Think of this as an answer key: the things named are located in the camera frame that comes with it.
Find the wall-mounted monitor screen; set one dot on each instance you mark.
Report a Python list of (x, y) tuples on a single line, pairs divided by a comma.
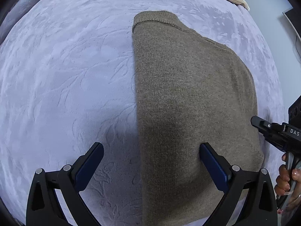
[(293, 16)]

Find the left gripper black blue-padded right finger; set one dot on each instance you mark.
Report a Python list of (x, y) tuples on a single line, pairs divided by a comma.
[(259, 207)]

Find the olive brown knit sweater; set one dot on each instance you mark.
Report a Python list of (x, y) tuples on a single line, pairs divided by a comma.
[(189, 90)]

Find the person's right hand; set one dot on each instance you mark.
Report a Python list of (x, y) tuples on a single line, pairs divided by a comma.
[(288, 185)]

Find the lavender plush bed blanket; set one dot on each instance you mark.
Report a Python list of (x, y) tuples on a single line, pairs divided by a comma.
[(67, 81)]

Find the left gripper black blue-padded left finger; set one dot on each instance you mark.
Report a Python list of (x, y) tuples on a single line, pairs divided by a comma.
[(43, 207)]

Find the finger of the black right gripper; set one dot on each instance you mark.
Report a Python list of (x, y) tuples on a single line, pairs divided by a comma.
[(267, 128)]

